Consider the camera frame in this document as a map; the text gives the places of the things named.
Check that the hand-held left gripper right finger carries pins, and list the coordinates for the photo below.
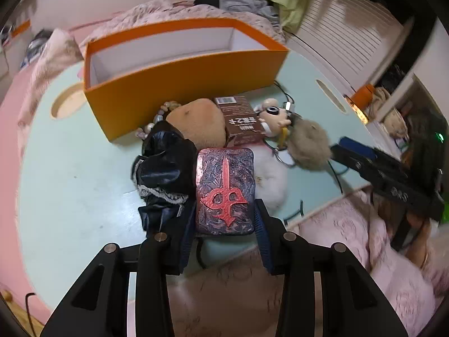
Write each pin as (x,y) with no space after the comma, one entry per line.
(263,242)

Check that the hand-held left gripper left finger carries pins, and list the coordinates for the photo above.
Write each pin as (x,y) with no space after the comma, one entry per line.
(187,238)

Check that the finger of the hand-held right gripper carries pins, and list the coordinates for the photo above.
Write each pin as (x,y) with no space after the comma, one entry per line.
(357,165)
(354,145)

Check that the metal tin with red emblem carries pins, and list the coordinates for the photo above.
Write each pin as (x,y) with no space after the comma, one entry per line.
(224,189)

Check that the black lace cloth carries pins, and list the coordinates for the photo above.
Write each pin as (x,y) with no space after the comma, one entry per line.
(165,161)

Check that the orange cardboard box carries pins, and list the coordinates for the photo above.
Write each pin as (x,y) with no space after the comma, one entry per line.
(175,80)

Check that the brown fur pompom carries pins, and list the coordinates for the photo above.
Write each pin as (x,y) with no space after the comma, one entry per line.
(310,144)

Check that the cream plush toy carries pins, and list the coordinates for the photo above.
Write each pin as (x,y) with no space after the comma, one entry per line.
(394,123)

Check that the orange bottle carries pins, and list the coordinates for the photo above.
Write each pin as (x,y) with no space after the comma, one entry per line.
(363,94)

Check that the white fluffy scrunchie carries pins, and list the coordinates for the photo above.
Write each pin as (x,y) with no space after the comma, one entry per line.
(272,179)

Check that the brown milk carton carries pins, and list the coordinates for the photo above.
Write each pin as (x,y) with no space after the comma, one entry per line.
(242,123)

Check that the brown capybara plush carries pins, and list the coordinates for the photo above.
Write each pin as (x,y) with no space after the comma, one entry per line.
(200,123)

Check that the yellow-green cloth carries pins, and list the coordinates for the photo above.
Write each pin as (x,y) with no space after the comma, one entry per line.
(287,0)

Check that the grey clothes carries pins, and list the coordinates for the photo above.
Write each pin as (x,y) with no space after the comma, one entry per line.
(245,1)

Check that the yellow cloth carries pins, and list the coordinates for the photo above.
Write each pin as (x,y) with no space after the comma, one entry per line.
(10,310)

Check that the pink printed blanket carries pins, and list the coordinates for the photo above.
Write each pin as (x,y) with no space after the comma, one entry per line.
(140,15)

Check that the silver grey bag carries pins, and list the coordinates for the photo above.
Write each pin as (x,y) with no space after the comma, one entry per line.
(37,45)

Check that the orange box lid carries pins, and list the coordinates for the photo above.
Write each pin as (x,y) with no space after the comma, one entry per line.
(21,28)

